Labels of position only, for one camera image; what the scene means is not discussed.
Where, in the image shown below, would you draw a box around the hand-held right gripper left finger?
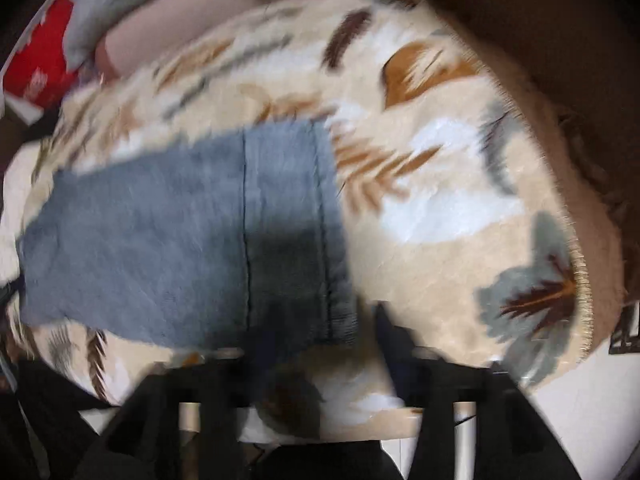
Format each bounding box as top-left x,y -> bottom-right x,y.
75,305 -> 287,480

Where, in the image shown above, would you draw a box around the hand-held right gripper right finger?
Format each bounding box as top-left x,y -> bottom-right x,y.
375,302 -> 581,480

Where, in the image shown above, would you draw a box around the grey denim pants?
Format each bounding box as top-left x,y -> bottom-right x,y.
16,117 -> 358,351

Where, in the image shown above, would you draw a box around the dark cloth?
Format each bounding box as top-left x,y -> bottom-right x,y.
0,357 -> 118,480

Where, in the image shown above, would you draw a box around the leaf print blanket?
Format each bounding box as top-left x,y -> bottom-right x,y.
10,0 -> 593,443

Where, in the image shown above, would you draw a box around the tan bed sheet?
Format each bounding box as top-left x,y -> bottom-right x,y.
492,67 -> 628,361

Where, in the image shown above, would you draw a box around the white cloth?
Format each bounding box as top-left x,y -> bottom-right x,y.
0,147 -> 53,283

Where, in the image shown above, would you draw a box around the red printed cloth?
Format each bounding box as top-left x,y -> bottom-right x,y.
2,0 -> 83,111

